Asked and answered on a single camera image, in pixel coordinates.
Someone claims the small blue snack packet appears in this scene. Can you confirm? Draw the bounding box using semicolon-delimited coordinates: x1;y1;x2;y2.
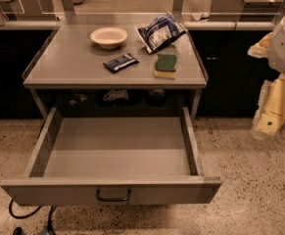
103;53;139;73

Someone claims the grey background counter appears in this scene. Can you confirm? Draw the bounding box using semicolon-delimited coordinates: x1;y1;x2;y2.
209;0;284;22

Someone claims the grey horizontal rail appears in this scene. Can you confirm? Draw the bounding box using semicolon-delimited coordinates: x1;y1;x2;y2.
0;21;275;31

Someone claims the black floor cable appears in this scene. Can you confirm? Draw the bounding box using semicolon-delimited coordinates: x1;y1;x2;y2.
8;199;58;235

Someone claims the blue white chip bag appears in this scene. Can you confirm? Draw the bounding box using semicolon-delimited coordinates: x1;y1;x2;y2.
136;12;187;54

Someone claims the black metal drawer handle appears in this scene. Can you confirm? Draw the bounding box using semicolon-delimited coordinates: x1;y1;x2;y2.
96;189;131;203

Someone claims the white ceramic bowl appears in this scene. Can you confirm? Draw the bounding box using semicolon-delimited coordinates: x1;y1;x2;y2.
90;27;128;50

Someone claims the green yellow sponge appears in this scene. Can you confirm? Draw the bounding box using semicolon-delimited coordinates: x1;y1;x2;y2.
154;54;177;79

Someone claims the open grey top drawer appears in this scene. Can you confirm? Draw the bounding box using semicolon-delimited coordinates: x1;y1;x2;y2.
1;109;221;206

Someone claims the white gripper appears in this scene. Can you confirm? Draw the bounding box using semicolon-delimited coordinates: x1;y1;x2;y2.
247;16;285;140

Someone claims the grey metal drawer cabinet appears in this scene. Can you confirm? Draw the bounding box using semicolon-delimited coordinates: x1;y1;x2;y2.
24;13;208;117

